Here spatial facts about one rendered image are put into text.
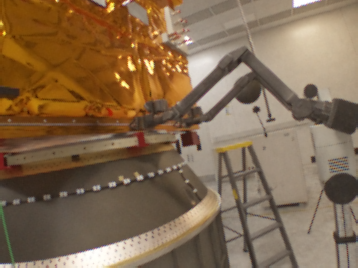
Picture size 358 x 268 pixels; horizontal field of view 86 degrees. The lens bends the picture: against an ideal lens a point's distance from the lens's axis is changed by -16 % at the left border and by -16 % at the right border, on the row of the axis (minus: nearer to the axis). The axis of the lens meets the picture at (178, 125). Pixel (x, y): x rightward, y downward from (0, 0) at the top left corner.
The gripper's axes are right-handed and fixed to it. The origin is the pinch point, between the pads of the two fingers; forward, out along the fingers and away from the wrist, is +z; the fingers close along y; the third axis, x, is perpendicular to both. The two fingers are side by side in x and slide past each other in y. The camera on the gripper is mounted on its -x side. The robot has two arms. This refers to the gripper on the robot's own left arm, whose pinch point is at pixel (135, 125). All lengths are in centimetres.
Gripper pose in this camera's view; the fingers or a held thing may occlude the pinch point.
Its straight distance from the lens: 127.7
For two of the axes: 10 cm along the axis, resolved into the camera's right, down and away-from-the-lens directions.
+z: -8.7, 2.1, 4.4
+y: -4.5, 0.0, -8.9
